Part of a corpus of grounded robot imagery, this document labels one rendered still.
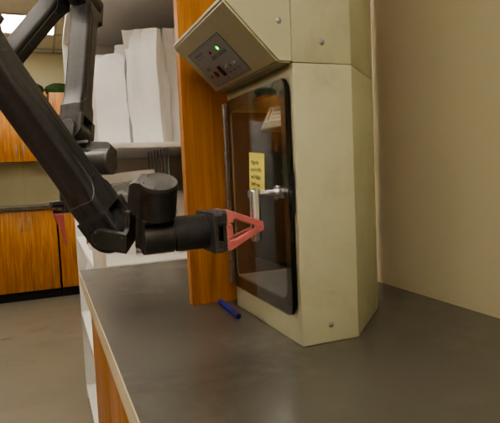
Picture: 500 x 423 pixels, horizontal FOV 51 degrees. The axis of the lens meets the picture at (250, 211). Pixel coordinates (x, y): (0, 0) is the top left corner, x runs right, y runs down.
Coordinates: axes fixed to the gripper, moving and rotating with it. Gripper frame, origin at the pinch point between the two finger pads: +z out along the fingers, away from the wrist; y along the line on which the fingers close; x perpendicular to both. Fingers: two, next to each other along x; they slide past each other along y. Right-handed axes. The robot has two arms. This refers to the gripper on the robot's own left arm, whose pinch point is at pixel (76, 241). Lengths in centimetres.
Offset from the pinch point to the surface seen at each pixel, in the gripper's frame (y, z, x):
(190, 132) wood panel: 25.3, -22.9, -8.8
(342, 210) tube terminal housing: 41, -6, -46
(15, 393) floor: -28, 107, 208
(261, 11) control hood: 27, -38, -46
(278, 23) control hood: 30, -36, -46
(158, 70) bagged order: 39, -55, 79
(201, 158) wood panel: 27.5, -17.0, -8.8
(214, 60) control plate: 26, -35, -26
